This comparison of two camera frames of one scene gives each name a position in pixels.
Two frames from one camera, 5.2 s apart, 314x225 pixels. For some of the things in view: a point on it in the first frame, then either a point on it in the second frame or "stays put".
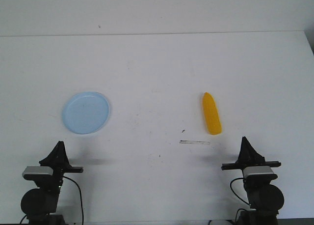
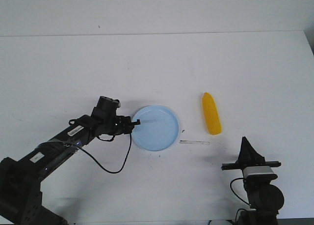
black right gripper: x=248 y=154 stays put
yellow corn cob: x=211 y=114 stays put
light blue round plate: x=85 y=112 → x=158 y=130
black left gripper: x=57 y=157 → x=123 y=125
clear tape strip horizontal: x=186 y=142 stays put
